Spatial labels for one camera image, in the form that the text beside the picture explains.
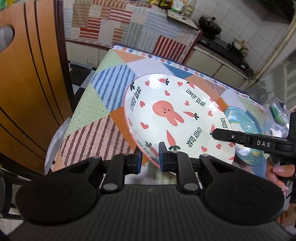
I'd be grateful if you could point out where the black gas stove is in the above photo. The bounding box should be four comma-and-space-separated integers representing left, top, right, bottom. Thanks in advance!
198, 35, 252, 70

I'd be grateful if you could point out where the cream kitchen cabinet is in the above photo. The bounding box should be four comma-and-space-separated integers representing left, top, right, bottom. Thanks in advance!
185, 45, 249, 91

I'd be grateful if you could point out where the teal fried egg plate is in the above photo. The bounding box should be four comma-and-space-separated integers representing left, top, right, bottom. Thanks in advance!
223, 106, 266, 166

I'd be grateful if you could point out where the grey plastic basket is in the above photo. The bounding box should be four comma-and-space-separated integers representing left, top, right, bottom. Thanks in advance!
266, 100, 290, 127

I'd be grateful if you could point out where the person's right hand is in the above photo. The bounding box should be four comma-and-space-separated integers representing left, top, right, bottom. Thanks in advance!
265, 156, 289, 193

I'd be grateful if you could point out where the small glass pot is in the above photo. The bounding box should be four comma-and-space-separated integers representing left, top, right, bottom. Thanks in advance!
232, 38, 249, 51

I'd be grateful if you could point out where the wooden chair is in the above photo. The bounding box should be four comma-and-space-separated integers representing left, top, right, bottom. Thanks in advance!
0, 0, 75, 175

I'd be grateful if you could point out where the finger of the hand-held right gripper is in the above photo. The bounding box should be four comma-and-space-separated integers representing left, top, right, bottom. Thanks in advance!
210, 128, 278, 152

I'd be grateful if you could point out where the patchwork tablecloth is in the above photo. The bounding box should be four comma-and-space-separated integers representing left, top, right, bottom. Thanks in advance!
50, 44, 266, 186

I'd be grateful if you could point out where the cream drain pipe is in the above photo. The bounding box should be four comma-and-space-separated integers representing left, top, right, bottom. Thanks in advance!
266, 23, 295, 93

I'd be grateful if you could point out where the black wok with lid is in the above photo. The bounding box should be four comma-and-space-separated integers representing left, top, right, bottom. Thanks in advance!
199, 14, 222, 36

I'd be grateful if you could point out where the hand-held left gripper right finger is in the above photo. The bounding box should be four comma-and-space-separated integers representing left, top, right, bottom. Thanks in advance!
158, 142, 232, 195

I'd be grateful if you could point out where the patchwork counter cloth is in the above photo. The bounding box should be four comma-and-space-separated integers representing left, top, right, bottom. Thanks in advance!
63, 0, 201, 65

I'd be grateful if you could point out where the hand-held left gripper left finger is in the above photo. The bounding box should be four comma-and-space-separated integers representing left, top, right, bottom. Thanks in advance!
69, 152, 142, 195

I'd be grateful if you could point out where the white rabbit print plate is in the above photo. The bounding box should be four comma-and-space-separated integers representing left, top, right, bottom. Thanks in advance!
123, 74, 236, 174

